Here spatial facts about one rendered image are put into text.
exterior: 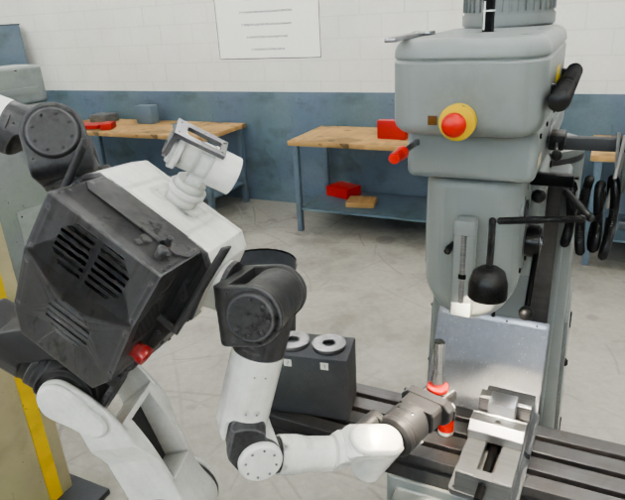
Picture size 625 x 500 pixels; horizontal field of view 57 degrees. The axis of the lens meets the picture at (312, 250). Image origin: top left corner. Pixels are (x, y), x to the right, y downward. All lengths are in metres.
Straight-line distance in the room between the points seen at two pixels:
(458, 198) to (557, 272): 0.60
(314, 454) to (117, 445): 0.37
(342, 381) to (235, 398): 0.59
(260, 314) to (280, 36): 5.40
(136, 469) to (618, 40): 4.87
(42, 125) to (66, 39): 7.01
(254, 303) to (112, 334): 0.21
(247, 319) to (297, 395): 0.75
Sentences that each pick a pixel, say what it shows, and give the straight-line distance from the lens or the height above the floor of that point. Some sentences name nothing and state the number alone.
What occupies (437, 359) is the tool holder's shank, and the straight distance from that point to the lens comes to 1.29.
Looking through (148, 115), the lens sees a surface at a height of 0.98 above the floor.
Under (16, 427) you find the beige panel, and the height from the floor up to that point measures 0.48.
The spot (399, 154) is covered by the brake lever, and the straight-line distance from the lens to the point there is 1.02.
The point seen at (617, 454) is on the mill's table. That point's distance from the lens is 1.64.
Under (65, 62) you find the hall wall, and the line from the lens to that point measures 8.08.
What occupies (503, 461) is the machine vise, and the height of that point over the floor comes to 1.00.
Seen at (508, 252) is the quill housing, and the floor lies 1.47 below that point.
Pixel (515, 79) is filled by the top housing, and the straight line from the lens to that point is 1.00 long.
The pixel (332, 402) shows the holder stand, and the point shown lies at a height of 0.98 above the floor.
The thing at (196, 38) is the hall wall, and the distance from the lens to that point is 6.71.
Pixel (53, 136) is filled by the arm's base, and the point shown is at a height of 1.79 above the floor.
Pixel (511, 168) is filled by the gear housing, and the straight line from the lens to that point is 1.12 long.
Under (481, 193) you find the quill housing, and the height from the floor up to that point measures 1.60.
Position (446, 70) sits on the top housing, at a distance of 1.01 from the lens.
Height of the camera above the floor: 1.94
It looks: 22 degrees down
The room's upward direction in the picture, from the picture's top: 3 degrees counter-clockwise
